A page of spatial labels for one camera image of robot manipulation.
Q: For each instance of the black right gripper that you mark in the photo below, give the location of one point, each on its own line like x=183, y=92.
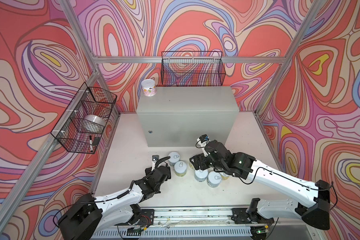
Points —
x=201, y=157

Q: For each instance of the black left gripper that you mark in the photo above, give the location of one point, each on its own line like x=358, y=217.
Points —
x=169, y=175

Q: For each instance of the teal label can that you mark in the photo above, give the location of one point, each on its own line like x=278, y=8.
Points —
x=174, y=158

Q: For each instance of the pink label can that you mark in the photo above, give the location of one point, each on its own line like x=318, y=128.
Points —
x=149, y=87

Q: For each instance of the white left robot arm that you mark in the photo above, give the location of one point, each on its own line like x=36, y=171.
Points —
x=108, y=204

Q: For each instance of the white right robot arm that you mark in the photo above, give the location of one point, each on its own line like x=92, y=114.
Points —
x=307, y=201

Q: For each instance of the yellow can right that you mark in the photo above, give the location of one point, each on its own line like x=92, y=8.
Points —
x=224, y=176

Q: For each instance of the light blue can front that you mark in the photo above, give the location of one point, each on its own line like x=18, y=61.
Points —
x=214, y=179

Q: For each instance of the blue label can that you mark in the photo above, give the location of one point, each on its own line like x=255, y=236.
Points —
x=201, y=175

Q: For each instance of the yellow label can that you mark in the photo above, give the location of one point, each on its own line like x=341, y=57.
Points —
x=180, y=168

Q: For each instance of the grey metal cabinet box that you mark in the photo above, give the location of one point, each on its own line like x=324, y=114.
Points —
x=178, y=116

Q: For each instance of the black marker pen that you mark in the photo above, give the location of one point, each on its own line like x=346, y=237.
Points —
x=91, y=144

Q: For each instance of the white tape roll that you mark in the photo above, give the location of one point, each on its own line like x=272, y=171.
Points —
x=94, y=124

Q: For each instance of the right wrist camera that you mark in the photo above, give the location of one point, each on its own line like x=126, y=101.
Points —
x=203, y=138

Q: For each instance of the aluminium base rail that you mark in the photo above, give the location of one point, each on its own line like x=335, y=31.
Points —
x=200, y=223

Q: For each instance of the black wire basket left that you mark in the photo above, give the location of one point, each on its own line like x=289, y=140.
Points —
x=82, y=131

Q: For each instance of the black wire basket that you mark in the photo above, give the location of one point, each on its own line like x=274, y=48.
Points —
x=192, y=69
x=82, y=131

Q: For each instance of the black wire basket back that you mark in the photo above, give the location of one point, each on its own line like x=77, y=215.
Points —
x=192, y=69

